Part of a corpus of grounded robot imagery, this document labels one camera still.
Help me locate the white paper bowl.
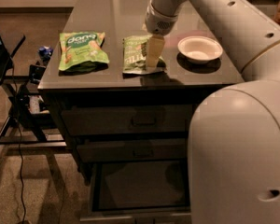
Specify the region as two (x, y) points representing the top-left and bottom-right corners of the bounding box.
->
(177, 36), (223, 64)

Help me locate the blue small object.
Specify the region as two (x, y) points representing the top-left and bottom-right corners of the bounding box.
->
(38, 46), (53, 62)

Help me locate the black hanging cable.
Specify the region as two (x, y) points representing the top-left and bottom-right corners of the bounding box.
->
(8, 58), (28, 224)

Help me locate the small device with screen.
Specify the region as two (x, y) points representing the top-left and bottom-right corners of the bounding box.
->
(29, 64), (46, 84)

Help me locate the green Dang chip bag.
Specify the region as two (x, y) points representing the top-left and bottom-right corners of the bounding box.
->
(59, 32), (109, 72)

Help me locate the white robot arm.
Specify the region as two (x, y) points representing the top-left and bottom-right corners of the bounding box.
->
(146, 0), (280, 224)

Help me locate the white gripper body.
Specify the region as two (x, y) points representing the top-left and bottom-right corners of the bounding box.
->
(145, 2), (177, 35)

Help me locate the top left drawer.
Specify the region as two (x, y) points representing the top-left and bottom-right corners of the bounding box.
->
(61, 105), (192, 135)

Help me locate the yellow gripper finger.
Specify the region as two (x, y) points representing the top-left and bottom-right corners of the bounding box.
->
(146, 35), (165, 68)

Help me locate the green Kettle jalapeno chip bag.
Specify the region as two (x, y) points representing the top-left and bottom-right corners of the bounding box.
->
(123, 35), (166, 75)

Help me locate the middle left drawer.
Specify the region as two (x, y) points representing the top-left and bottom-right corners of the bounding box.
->
(77, 138), (187, 162)

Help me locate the dark counter cabinet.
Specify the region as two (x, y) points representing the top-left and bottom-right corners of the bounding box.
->
(39, 0), (242, 178)

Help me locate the open bottom drawer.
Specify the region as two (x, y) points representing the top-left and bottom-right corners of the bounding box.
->
(80, 159), (192, 224)

